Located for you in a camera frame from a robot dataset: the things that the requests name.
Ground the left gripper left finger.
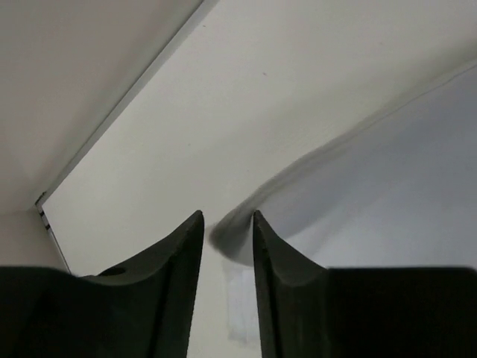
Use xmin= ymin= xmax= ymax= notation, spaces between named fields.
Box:
xmin=1 ymin=211 xmax=204 ymax=357

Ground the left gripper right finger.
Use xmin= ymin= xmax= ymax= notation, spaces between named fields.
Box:
xmin=253 ymin=212 xmax=476 ymax=357

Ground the white skirt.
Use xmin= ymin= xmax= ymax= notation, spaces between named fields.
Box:
xmin=208 ymin=59 xmax=477 ymax=344

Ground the aluminium table edge rail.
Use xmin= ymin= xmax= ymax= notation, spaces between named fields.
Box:
xmin=35 ymin=1 xmax=217 ymax=273

